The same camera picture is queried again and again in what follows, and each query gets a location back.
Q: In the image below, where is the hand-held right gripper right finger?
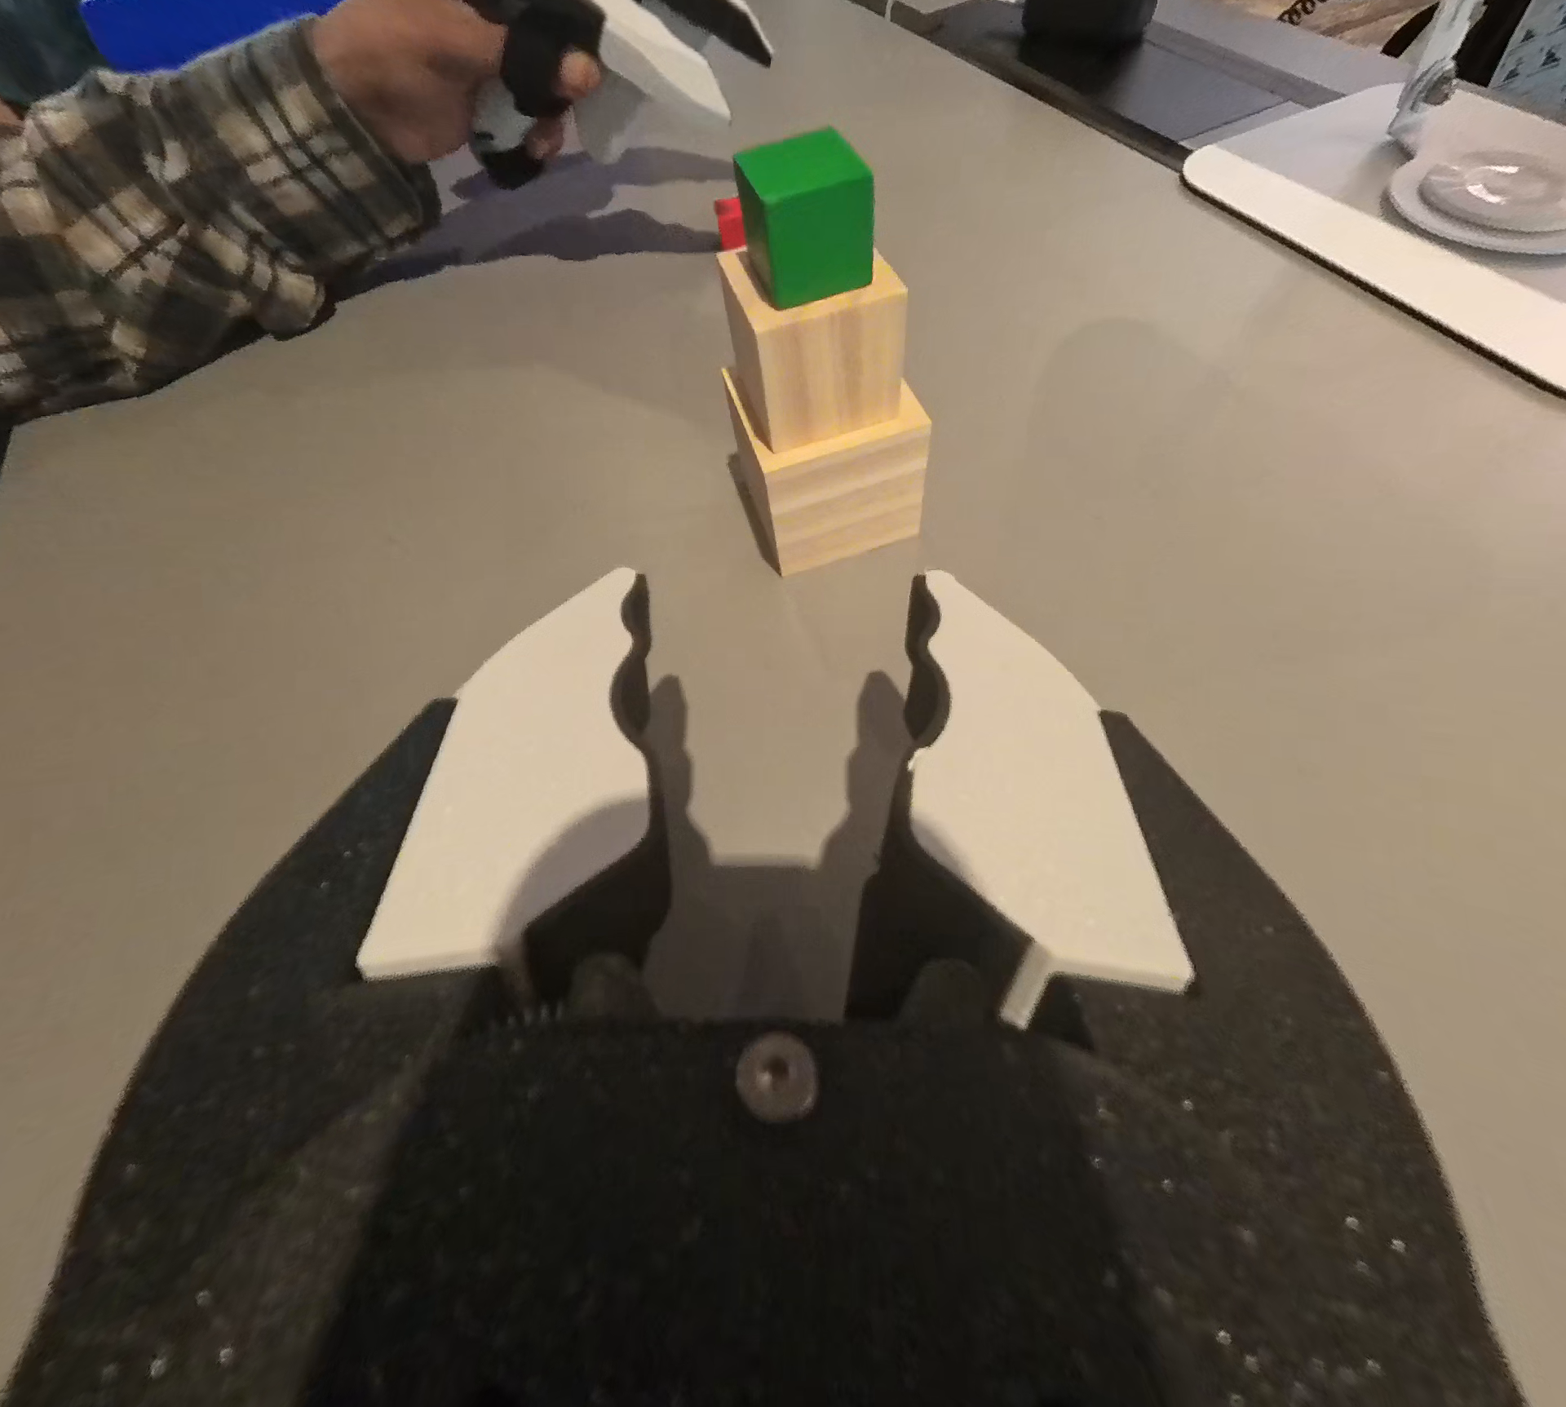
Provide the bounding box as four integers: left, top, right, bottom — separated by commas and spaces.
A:
844, 570, 1196, 1033

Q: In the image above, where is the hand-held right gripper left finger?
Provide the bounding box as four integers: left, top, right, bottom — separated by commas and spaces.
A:
355, 566, 674, 1022

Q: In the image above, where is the green wooden cube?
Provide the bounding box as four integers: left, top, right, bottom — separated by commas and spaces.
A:
735, 128, 877, 311

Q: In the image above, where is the medium natural wooden cube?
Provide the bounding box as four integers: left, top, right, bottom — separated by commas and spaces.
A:
717, 246, 911, 452

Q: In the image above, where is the large natural wooden cube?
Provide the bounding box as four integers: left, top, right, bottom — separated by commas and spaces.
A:
722, 367, 935, 579

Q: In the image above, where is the person's left forearm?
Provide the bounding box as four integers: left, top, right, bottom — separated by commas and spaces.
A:
0, 18, 443, 421

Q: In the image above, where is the person's left hand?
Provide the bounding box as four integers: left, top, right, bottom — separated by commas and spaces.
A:
310, 0, 604, 167

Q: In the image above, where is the white desk stand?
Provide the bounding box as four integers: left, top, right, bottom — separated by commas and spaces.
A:
1182, 0, 1566, 395

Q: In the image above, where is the printed paper sign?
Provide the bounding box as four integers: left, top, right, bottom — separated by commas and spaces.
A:
1485, 0, 1566, 92

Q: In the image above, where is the black table cable tray cover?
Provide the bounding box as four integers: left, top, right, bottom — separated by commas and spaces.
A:
801, 0, 1409, 149

